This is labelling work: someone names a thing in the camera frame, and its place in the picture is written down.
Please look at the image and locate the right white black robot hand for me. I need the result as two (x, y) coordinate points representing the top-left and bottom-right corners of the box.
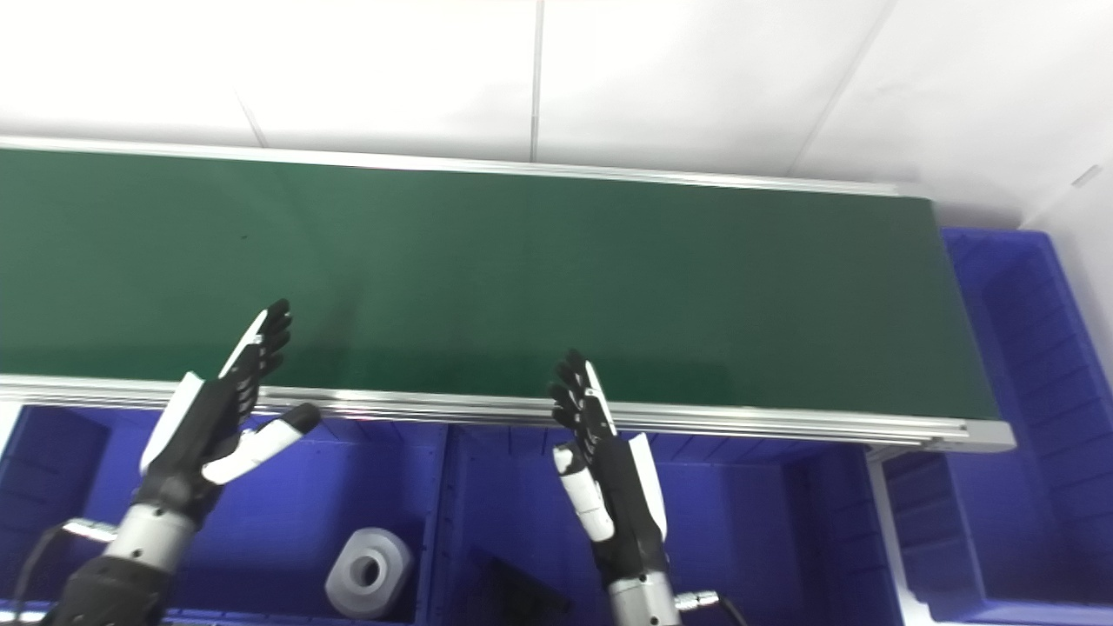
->
(550, 350), (669, 588)

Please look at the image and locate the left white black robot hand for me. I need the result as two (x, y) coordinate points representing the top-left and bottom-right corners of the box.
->
(135, 300), (323, 523)

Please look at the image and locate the white cylindrical plastic part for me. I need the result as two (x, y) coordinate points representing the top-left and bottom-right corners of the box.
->
(324, 528), (414, 620)

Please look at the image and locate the blue plastic bin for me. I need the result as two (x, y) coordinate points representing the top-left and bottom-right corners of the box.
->
(0, 404), (449, 626)
(883, 228), (1113, 623)
(435, 424), (905, 626)

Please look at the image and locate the black plastic part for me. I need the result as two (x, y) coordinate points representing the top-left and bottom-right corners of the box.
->
(470, 548), (570, 626)

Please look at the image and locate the green conveyor belt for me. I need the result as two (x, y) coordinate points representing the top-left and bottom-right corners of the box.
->
(0, 148), (1001, 423)
(0, 135), (1016, 453)

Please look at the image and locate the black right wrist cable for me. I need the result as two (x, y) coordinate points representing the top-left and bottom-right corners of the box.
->
(674, 591), (749, 626)

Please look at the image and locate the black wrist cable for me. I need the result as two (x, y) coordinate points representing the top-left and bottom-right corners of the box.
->
(9, 517), (118, 626)
(674, 591), (749, 626)

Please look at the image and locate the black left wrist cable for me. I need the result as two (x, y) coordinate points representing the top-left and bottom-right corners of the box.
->
(9, 517), (118, 626)

